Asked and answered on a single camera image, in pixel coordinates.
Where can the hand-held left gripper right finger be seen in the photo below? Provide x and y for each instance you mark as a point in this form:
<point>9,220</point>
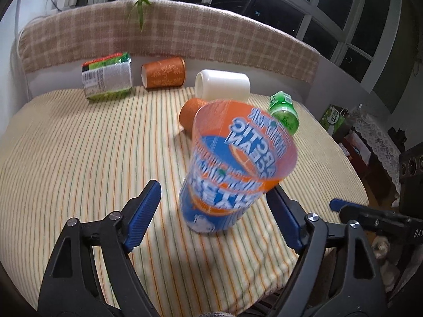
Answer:
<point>287,219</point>

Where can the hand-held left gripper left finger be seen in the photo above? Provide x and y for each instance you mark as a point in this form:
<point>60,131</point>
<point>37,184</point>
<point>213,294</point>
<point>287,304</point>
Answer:
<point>140,219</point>

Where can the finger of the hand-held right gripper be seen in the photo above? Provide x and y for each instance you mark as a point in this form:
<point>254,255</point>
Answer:
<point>380,221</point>

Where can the orange blue printed plastic cup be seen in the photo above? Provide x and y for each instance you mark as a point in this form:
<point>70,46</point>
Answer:
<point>231,175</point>

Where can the small orange paper cup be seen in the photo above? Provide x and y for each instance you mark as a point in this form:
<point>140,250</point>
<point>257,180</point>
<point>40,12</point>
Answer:
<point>189,114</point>

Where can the brown patterned paper cup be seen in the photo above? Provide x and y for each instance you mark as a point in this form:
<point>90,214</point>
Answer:
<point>163,72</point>

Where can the white cup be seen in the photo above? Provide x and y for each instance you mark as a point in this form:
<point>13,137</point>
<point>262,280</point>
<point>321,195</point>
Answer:
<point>221,84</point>

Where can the white lace cloth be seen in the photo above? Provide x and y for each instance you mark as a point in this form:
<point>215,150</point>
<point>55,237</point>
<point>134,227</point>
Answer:
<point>375,133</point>

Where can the striped yellow table cloth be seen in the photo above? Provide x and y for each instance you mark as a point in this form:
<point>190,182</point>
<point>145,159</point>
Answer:
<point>82,171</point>

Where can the green carton box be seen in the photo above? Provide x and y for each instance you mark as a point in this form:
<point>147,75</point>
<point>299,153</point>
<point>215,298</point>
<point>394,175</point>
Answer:
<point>332,120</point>

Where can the green plastic bottle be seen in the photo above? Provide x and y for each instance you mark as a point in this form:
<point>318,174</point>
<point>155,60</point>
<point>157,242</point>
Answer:
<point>283,114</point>

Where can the green white snack packet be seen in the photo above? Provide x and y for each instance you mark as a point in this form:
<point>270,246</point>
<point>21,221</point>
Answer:
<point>105,79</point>

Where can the white framed window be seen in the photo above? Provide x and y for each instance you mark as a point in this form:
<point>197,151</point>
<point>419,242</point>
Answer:
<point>330,13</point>

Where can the plaid beige cloth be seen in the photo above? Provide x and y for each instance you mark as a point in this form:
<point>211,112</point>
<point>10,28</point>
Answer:
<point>205,36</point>

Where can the green potted plant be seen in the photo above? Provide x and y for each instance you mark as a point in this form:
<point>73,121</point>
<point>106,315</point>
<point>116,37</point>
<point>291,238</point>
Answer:
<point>142,5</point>

